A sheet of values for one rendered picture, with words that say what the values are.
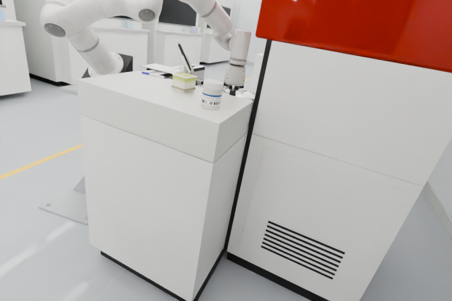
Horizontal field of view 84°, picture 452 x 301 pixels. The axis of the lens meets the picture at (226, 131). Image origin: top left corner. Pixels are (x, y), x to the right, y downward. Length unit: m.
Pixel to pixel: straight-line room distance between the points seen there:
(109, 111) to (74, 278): 0.90
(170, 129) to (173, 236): 0.47
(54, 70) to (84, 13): 3.34
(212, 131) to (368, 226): 0.79
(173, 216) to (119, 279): 0.58
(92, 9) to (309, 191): 1.15
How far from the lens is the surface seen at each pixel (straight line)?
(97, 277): 1.59
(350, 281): 1.48
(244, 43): 1.25
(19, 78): 4.01
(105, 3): 1.16
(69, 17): 1.22
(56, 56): 4.48
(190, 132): 0.85
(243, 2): 9.80
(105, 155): 1.18
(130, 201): 1.20
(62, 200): 2.05
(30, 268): 1.72
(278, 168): 1.17
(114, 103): 1.04
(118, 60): 1.54
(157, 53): 6.00
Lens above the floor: 1.25
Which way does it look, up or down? 23 degrees down
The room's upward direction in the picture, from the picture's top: 10 degrees clockwise
